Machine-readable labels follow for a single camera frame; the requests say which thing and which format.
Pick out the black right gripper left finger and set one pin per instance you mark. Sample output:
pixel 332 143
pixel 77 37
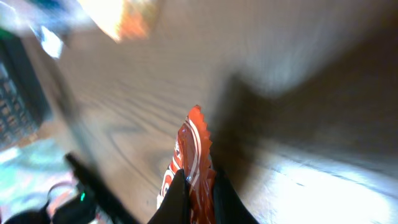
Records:
pixel 175 207

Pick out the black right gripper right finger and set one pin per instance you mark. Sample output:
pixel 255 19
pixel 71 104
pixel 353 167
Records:
pixel 228 207

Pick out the orange Topps candy bar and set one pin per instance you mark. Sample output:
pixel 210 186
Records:
pixel 192 158

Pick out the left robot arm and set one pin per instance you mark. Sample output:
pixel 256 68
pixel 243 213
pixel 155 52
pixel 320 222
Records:
pixel 92 198

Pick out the grey plastic basket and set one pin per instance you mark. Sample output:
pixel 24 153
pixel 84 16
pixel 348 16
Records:
pixel 24 106

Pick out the small orange box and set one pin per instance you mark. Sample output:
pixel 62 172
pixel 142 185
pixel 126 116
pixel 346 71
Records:
pixel 123 19

